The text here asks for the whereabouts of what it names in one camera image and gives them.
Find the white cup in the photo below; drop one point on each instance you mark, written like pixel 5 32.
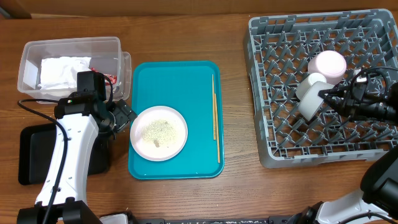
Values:
pixel 305 85

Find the white napkin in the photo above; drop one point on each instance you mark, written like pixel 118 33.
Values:
pixel 60 73

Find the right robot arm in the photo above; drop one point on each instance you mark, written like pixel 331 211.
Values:
pixel 376 199

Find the clear plastic bin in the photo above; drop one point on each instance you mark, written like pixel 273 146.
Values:
pixel 106 57

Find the large white plate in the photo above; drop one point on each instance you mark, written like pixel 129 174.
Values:
pixel 148 151

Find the rice leftovers on plate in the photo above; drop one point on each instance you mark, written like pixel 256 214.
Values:
pixel 160 132

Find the wooden chopstick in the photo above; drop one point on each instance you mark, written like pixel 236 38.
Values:
pixel 213 106
pixel 217 130

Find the grey bowl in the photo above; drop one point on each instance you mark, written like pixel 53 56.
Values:
pixel 311 102

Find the grey dishwasher rack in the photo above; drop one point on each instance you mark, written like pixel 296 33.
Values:
pixel 277 52

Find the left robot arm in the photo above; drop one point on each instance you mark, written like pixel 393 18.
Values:
pixel 81 118

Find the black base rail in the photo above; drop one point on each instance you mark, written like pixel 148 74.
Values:
pixel 129 218

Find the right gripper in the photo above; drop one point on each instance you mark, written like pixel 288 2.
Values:
pixel 351 103

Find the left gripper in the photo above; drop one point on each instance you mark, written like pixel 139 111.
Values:
pixel 124 113

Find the black tray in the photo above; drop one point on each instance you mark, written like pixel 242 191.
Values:
pixel 36 149

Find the red snack wrapper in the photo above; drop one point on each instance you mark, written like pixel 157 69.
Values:
pixel 113 78

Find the teal serving tray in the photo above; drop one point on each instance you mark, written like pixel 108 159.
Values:
pixel 186 87

